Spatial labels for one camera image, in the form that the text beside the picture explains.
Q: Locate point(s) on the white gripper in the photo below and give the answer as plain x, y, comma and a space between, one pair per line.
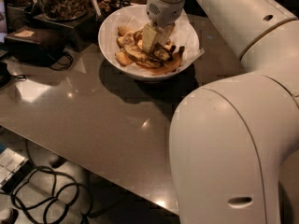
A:
164, 12

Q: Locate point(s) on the spotted brown banana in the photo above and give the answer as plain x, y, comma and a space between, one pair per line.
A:
129, 44
163, 53

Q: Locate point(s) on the spotted brown banana front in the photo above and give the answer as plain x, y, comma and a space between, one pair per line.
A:
129, 44

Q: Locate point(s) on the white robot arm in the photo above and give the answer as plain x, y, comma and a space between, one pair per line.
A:
229, 138

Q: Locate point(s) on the yellow banana bunch underneath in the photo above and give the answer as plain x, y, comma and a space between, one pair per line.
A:
168, 66

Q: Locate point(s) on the white ceramic bowl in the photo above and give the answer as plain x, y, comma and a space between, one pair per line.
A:
107, 31

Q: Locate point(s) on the white paper bowl liner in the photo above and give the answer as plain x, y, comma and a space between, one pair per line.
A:
179, 51

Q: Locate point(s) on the glass jar of nuts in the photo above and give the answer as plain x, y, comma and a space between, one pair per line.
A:
64, 10

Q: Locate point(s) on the black pouch with label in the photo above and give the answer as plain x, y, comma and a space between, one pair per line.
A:
40, 47

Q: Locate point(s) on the dark metal stand box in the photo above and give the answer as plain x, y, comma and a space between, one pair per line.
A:
80, 33

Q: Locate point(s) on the white box on floor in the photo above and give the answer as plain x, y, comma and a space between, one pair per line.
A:
13, 167

